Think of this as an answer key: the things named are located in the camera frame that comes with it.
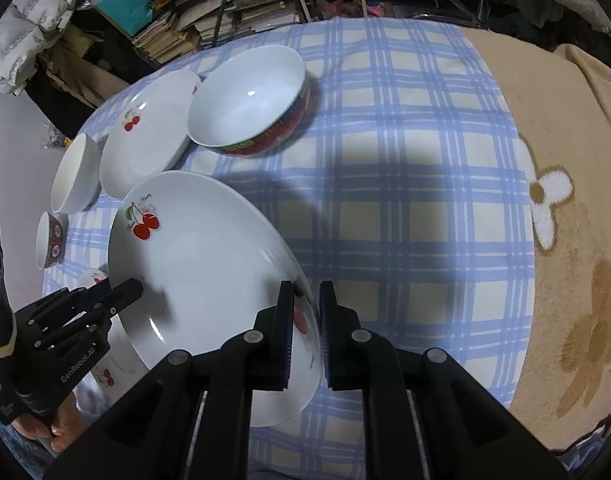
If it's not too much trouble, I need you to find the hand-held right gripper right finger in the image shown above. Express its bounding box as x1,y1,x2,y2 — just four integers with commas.
318,280,570,480

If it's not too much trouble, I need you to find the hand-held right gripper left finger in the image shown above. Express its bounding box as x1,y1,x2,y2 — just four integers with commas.
43,280,296,480

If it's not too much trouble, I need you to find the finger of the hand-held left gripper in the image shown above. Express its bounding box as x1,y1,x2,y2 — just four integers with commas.
14,278,112,333
28,278,144,356

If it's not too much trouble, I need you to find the large white cherry plate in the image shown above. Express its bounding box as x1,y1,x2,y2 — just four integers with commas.
107,170,323,428

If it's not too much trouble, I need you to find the medium white cherry plate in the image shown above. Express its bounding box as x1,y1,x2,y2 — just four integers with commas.
99,69,202,199

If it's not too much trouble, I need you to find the person's left hand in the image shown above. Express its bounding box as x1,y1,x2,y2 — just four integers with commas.
8,392,86,456

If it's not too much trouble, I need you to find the small red patterned bowl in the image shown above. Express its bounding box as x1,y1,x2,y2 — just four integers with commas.
34,211,69,271

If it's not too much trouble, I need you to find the small white cherry plate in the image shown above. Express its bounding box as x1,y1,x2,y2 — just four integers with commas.
76,269,154,413

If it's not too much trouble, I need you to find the plain white bowl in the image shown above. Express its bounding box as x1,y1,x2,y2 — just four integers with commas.
50,133,104,215

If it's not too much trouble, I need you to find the blue plaid blanket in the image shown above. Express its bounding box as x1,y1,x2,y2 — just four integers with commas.
40,16,539,476

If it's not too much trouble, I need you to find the brown cardboard sheet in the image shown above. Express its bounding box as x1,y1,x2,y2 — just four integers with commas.
46,25,131,111

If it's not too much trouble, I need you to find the white puffy jacket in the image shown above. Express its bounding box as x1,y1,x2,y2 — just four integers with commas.
0,0,81,96

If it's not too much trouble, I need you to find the stack of books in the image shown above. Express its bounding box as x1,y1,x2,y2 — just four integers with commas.
133,0,301,66

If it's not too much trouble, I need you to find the teal box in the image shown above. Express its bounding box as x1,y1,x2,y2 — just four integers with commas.
96,0,154,38

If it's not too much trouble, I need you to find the green pole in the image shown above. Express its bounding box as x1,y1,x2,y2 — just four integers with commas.
213,0,236,48

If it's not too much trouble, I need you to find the beige flower blanket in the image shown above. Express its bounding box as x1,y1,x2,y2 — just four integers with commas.
458,25,611,453

